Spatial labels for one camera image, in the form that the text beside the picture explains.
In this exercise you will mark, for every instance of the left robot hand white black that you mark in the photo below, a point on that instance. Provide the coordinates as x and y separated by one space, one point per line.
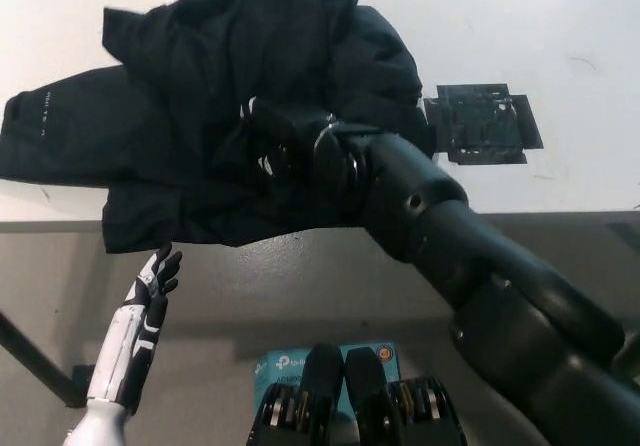
127 351

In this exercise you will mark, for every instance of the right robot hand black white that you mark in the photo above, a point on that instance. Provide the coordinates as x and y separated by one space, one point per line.
285 151

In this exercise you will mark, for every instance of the black Columbia jacket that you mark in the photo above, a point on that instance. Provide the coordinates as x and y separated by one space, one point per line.
175 131

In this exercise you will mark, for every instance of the teal tp-link box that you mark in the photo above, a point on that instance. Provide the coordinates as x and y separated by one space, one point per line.
285 363

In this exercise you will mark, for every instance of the large black tape patch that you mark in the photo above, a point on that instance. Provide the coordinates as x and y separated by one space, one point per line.
480 126

